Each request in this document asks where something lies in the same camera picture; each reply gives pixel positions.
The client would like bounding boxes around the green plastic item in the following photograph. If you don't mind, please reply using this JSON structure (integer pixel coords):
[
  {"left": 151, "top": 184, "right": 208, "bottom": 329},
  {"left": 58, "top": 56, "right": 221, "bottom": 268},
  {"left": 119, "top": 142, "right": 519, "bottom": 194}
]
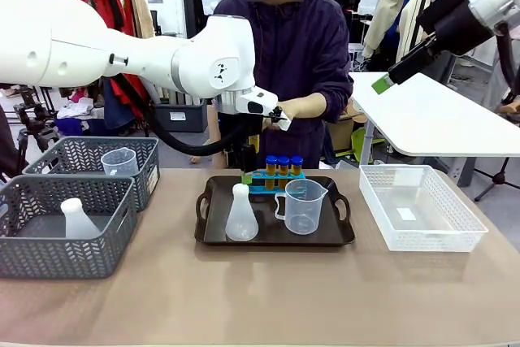
[{"left": 350, "top": 127, "right": 385, "bottom": 163}]

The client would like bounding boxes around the beige hanging garment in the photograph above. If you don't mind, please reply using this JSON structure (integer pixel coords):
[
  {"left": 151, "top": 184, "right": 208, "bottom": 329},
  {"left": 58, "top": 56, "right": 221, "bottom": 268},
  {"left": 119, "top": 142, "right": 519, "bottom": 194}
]
[{"left": 128, "top": 0, "right": 157, "bottom": 40}]

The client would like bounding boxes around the person in purple jacket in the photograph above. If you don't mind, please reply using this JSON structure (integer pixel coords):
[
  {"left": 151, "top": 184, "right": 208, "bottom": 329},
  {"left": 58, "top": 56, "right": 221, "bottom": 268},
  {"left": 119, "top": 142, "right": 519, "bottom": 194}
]
[{"left": 212, "top": 0, "right": 355, "bottom": 170}]

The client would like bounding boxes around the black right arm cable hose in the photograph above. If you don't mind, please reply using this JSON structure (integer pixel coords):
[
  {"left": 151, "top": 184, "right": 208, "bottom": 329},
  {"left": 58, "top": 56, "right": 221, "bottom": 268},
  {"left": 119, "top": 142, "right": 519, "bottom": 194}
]
[{"left": 492, "top": 24, "right": 520, "bottom": 98}]

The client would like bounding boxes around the large grey plastic basket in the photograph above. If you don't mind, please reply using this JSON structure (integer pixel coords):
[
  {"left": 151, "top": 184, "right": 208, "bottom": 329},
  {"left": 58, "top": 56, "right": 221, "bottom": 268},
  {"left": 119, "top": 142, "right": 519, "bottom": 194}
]
[{"left": 0, "top": 175, "right": 138, "bottom": 280}]

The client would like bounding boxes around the black tripod stand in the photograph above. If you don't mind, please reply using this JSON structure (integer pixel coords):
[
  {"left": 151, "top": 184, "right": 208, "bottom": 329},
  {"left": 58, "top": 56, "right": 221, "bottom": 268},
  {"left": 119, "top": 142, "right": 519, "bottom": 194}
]
[{"left": 473, "top": 157, "right": 520, "bottom": 203}]

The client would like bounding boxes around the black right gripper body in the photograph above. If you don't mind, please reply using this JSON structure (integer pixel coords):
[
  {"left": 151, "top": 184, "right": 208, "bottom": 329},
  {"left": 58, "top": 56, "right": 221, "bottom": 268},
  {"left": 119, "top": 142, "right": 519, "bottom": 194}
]
[{"left": 416, "top": 0, "right": 495, "bottom": 58}]

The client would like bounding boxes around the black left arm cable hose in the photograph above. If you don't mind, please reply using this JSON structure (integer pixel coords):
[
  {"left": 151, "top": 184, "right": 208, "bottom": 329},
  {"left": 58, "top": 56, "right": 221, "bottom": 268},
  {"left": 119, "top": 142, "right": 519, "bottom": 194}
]
[{"left": 106, "top": 73, "right": 254, "bottom": 158}]

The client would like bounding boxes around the grey side table leg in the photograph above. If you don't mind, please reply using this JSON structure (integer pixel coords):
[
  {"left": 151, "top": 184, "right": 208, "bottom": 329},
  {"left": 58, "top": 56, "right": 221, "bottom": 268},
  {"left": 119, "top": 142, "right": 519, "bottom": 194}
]
[{"left": 362, "top": 119, "right": 376, "bottom": 167}]

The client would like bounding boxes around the red long pleated dress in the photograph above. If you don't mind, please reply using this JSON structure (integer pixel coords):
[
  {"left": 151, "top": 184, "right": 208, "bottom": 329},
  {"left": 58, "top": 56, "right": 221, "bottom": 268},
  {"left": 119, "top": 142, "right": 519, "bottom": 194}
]
[{"left": 89, "top": 0, "right": 150, "bottom": 109}]

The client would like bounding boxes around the grey storage bin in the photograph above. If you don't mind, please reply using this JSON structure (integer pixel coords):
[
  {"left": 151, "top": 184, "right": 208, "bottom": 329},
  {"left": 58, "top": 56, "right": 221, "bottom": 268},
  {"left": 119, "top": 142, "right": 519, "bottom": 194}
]
[{"left": 153, "top": 98, "right": 209, "bottom": 134}]

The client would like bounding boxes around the blue cloth pile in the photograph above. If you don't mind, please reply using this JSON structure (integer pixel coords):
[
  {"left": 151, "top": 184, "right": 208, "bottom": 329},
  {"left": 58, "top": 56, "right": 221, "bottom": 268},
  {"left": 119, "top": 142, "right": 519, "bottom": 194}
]
[{"left": 54, "top": 117, "right": 85, "bottom": 137}]

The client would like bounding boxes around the white perforated plastic basket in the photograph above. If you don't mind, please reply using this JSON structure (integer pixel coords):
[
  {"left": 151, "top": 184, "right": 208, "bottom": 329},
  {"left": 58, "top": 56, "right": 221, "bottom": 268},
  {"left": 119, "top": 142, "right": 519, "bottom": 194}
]
[{"left": 358, "top": 164, "right": 489, "bottom": 253}]

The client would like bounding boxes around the brown cardboard box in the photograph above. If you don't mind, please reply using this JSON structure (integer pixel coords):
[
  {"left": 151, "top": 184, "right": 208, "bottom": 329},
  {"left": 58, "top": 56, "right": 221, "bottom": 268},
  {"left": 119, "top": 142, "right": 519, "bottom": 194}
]
[{"left": 327, "top": 101, "right": 366, "bottom": 154}]

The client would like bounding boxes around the white side table top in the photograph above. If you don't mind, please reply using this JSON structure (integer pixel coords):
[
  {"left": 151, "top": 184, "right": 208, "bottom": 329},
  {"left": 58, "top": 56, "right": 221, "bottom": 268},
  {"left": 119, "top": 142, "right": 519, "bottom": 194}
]
[{"left": 349, "top": 72, "right": 520, "bottom": 158}]

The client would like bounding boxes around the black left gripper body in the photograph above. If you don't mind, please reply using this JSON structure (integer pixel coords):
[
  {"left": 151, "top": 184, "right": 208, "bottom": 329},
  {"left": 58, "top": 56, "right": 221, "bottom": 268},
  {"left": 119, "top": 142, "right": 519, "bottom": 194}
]
[{"left": 232, "top": 115, "right": 262, "bottom": 158}]

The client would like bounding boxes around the clear plastic measuring beaker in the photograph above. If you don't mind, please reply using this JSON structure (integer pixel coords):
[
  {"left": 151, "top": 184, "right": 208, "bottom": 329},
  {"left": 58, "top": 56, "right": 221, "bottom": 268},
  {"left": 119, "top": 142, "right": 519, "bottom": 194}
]
[
  {"left": 100, "top": 147, "right": 137, "bottom": 178},
  {"left": 274, "top": 178, "right": 330, "bottom": 236}
]

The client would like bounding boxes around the black serving tray with handles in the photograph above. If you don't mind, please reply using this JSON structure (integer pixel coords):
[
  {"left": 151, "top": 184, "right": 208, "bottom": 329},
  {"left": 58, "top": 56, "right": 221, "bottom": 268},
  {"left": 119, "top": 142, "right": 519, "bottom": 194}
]
[{"left": 193, "top": 175, "right": 356, "bottom": 247}]

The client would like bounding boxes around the blue test tube rack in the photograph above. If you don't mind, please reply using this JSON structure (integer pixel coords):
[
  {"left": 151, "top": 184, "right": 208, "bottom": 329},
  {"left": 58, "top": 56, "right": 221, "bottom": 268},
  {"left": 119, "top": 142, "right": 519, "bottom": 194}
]
[{"left": 246, "top": 171, "right": 307, "bottom": 196}]

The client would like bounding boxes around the white plastic conical flask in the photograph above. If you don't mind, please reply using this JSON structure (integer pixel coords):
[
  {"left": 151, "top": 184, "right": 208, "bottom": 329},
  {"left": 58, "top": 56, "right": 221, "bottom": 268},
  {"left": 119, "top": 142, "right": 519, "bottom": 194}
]
[
  {"left": 224, "top": 183, "right": 260, "bottom": 242},
  {"left": 59, "top": 197, "right": 102, "bottom": 240}
]

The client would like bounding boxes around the person's left hand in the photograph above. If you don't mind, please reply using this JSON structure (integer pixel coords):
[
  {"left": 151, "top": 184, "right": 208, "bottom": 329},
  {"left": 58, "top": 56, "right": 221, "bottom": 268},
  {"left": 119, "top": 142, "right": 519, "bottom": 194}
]
[{"left": 279, "top": 92, "right": 327, "bottom": 125}]

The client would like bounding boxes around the yellow tube with blue cap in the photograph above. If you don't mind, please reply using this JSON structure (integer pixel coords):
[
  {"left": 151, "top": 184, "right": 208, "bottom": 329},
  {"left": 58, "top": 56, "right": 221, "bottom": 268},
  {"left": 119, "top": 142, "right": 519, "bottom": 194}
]
[
  {"left": 277, "top": 155, "right": 292, "bottom": 191},
  {"left": 290, "top": 155, "right": 305, "bottom": 180},
  {"left": 265, "top": 155, "right": 280, "bottom": 191}
]

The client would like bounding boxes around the person's right forearm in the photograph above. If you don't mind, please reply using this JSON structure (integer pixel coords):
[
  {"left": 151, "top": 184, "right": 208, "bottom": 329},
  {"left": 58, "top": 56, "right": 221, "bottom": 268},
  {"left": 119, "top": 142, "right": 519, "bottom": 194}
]
[{"left": 206, "top": 103, "right": 228, "bottom": 169}]

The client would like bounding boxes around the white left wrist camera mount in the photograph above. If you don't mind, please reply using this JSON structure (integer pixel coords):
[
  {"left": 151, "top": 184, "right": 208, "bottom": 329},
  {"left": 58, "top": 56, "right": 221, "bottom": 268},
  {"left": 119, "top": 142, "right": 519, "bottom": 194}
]
[{"left": 235, "top": 86, "right": 293, "bottom": 132}]

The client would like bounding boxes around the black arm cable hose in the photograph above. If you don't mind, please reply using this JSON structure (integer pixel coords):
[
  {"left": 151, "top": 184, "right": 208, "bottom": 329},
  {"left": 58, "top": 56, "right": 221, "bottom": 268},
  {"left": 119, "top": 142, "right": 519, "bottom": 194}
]
[
  {"left": 106, "top": 73, "right": 254, "bottom": 158},
  {"left": 492, "top": 24, "right": 520, "bottom": 98}
]

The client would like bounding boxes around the grey plastic basket with label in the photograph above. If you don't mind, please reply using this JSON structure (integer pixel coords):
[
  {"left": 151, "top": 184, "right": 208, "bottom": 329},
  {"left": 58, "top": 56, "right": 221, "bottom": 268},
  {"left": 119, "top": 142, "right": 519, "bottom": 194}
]
[{"left": 22, "top": 137, "right": 160, "bottom": 213}]

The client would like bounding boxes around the black hanging scarf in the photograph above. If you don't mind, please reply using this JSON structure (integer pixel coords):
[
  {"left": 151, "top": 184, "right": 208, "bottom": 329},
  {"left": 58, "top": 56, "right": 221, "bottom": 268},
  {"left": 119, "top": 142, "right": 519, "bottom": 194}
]
[{"left": 104, "top": 0, "right": 125, "bottom": 32}]

